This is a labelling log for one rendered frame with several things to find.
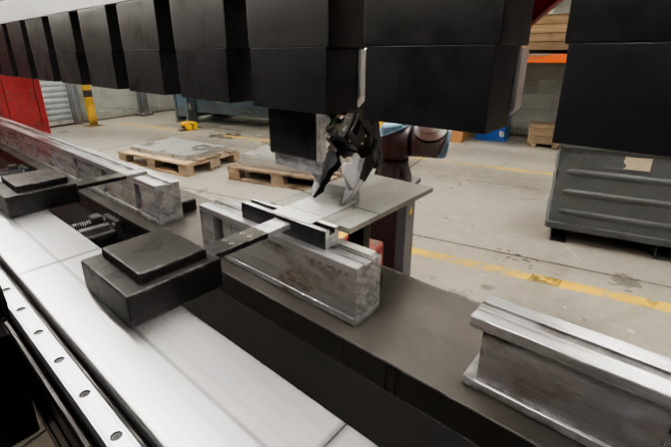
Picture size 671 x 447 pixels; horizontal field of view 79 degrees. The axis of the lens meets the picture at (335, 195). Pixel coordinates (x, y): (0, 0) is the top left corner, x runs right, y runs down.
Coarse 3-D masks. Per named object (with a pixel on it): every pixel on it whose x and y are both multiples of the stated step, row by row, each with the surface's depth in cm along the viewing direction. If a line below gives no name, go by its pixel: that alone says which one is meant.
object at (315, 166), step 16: (272, 112) 62; (288, 112) 60; (272, 128) 63; (288, 128) 60; (304, 128) 58; (320, 128) 57; (272, 144) 64; (288, 144) 61; (304, 144) 59; (320, 144) 58; (288, 160) 64; (304, 160) 61; (320, 160) 59
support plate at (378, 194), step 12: (336, 180) 84; (372, 180) 84; (384, 180) 84; (396, 180) 84; (300, 192) 77; (360, 192) 77; (372, 192) 77; (384, 192) 77; (396, 192) 77; (408, 192) 77; (420, 192) 77; (276, 204) 71; (288, 204) 71; (360, 204) 71; (372, 204) 71; (384, 204) 71; (396, 204) 71; (408, 204) 74; (336, 216) 66; (348, 216) 66; (360, 216) 66; (372, 216) 66; (384, 216) 68; (348, 228) 61
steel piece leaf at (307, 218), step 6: (276, 210) 68; (282, 210) 68; (288, 210) 68; (294, 210) 68; (300, 210) 68; (288, 216) 65; (294, 216) 65; (300, 216) 65; (306, 216) 65; (312, 216) 65; (318, 216) 65; (306, 222) 63; (312, 222) 63
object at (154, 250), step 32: (288, 224) 61; (96, 256) 48; (128, 256) 45; (160, 256) 45; (192, 256) 46; (96, 288) 46; (128, 288) 41; (160, 288) 42; (192, 288) 45; (128, 320) 41
